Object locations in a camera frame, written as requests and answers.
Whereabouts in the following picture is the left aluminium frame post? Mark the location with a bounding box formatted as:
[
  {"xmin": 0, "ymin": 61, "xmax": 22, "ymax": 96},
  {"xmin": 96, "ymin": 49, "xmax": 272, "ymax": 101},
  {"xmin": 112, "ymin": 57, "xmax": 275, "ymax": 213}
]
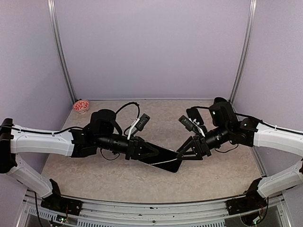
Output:
[{"xmin": 47, "ymin": 0, "xmax": 77, "ymax": 104}]

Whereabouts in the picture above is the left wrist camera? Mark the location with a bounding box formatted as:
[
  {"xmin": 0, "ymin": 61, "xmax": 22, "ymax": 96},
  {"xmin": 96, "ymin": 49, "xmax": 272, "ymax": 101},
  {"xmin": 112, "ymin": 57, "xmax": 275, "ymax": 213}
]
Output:
[{"xmin": 127, "ymin": 113, "xmax": 150, "ymax": 140}]

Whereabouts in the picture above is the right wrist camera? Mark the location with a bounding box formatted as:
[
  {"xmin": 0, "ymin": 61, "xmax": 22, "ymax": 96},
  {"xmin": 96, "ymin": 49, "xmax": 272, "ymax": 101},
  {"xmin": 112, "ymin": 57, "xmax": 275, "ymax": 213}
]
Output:
[{"xmin": 178, "ymin": 115, "xmax": 207, "ymax": 137}]

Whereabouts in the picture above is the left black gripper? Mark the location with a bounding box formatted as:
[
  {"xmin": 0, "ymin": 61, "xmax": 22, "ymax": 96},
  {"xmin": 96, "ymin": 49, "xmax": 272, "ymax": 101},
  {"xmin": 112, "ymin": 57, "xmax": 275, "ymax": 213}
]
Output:
[{"xmin": 96, "ymin": 133, "xmax": 159, "ymax": 160}]

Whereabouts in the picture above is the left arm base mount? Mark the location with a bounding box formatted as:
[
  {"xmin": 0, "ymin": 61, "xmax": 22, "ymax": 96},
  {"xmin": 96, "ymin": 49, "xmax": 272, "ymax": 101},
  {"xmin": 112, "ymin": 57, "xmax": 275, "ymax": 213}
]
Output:
[{"xmin": 41, "ymin": 179, "xmax": 83, "ymax": 216}]

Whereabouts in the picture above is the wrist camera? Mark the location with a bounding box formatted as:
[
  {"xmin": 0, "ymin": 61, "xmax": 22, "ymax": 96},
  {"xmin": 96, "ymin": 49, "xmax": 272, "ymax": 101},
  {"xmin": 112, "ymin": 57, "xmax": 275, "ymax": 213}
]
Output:
[
  {"xmin": 178, "ymin": 115, "xmax": 207, "ymax": 137},
  {"xmin": 127, "ymin": 113, "xmax": 150, "ymax": 140}
]

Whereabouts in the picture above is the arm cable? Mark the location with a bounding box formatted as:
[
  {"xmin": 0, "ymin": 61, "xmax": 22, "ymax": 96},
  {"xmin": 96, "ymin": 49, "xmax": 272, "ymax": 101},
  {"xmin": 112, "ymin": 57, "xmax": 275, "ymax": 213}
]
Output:
[
  {"xmin": 115, "ymin": 101, "xmax": 141, "ymax": 123},
  {"xmin": 189, "ymin": 106, "xmax": 303, "ymax": 135}
]

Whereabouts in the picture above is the blue-edged smartphone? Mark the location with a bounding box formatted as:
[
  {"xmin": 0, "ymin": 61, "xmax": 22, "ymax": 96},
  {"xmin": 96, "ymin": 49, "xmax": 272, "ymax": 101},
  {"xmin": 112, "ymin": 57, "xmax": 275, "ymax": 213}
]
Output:
[{"xmin": 139, "ymin": 143, "xmax": 182, "ymax": 173}]

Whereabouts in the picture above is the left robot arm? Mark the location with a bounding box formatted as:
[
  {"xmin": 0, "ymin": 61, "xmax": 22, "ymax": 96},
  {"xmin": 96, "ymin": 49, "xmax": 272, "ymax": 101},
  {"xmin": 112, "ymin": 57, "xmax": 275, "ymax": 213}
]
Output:
[{"xmin": 0, "ymin": 109, "xmax": 159, "ymax": 210}]

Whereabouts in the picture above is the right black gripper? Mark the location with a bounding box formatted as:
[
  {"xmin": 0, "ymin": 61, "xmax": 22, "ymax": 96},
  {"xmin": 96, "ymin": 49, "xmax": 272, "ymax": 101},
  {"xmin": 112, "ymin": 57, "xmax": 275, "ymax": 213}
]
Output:
[{"xmin": 176, "ymin": 123, "xmax": 231, "ymax": 160}]

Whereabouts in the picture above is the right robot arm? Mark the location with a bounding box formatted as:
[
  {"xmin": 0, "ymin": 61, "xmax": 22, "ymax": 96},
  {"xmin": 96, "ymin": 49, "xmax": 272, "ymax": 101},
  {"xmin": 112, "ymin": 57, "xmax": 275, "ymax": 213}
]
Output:
[{"xmin": 177, "ymin": 97, "xmax": 303, "ymax": 210}]

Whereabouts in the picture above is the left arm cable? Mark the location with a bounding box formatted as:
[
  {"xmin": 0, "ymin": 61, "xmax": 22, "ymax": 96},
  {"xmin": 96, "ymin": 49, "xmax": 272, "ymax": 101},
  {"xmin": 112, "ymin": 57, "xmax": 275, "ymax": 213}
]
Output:
[{"xmin": 115, "ymin": 101, "xmax": 141, "ymax": 123}]

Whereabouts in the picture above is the aluminium frame post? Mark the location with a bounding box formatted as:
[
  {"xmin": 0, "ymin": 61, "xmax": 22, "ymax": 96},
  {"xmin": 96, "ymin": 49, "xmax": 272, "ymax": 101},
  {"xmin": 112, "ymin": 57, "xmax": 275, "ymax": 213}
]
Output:
[
  {"xmin": 229, "ymin": 0, "xmax": 257, "ymax": 104},
  {"xmin": 47, "ymin": 0, "xmax": 77, "ymax": 104}
]

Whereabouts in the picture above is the red white patterned bowl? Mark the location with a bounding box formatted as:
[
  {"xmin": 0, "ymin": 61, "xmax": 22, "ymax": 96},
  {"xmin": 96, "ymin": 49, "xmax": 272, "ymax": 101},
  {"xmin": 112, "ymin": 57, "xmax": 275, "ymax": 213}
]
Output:
[{"xmin": 73, "ymin": 99, "xmax": 89, "ymax": 114}]

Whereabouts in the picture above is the front aluminium rail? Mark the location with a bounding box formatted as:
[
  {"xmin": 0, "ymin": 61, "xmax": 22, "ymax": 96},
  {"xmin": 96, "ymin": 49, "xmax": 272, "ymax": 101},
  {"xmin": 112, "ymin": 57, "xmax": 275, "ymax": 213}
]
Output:
[{"xmin": 14, "ymin": 190, "xmax": 293, "ymax": 227}]

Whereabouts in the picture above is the clear magsafe case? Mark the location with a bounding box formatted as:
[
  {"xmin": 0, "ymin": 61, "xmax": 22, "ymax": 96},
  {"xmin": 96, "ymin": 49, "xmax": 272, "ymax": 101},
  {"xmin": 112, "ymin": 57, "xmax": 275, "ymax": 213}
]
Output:
[{"xmin": 150, "ymin": 157, "xmax": 182, "ymax": 173}]

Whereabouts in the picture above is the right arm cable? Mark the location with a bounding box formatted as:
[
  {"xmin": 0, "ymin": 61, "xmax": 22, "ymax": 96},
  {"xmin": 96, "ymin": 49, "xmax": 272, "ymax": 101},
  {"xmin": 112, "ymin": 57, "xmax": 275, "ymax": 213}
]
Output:
[{"xmin": 189, "ymin": 106, "xmax": 303, "ymax": 135}]

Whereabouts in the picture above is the dark green cup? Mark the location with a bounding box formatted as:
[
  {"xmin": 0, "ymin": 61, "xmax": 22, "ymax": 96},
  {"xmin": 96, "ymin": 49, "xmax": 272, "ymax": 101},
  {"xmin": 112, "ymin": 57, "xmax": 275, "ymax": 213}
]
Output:
[{"xmin": 214, "ymin": 97, "xmax": 228, "ymax": 104}]

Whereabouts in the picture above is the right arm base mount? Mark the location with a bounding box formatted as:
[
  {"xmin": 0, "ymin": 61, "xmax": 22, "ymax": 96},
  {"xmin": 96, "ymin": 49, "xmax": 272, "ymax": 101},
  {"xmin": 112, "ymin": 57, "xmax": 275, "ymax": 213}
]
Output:
[{"xmin": 225, "ymin": 178, "xmax": 268, "ymax": 215}]

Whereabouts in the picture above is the right aluminium frame post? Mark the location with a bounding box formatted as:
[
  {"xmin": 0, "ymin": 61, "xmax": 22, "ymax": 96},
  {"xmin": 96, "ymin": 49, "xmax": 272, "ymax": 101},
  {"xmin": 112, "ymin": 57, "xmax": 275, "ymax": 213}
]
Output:
[{"xmin": 229, "ymin": 0, "xmax": 257, "ymax": 104}]

